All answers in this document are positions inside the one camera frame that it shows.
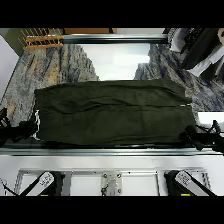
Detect dark green pants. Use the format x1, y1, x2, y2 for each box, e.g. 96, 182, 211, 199
33, 77, 197, 148

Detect brown clothes hanger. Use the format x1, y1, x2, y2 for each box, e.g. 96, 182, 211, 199
24, 34, 65, 44
22, 42, 65, 51

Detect heap of clothes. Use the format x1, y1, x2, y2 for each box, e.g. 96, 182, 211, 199
163, 27, 224, 84

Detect white garment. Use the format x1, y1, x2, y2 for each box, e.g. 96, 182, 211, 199
195, 43, 224, 78

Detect black garment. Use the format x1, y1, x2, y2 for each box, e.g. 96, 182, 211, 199
181, 28, 222, 70

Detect black cable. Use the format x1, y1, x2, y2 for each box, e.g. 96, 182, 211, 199
0, 178, 18, 197

